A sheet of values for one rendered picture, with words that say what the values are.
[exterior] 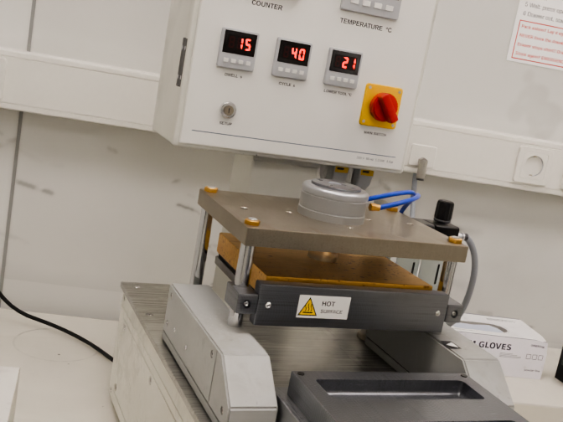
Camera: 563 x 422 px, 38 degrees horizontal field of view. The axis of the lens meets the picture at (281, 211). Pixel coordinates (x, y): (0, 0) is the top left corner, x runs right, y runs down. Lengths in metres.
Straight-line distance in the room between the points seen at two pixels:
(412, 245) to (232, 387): 0.27
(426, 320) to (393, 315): 0.04
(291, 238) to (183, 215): 0.69
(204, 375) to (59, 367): 0.53
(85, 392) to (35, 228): 0.39
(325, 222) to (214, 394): 0.24
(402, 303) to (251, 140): 0.29
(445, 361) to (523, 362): 0.60
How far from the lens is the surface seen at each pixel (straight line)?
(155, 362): 0.98
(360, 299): 0.88
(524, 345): 1.52
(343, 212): 0.91
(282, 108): 1.04
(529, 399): 1.45
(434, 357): 0.95
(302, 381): 0.77
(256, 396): 0.77
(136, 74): 1.42
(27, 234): 1.53
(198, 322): 0.86
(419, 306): 0.92
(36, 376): 1.29
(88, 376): 1.31
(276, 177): 1.08
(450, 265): 0.95
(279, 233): 0.83
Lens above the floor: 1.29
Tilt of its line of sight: 11 degrees down
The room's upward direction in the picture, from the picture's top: 10 degrees clockwise
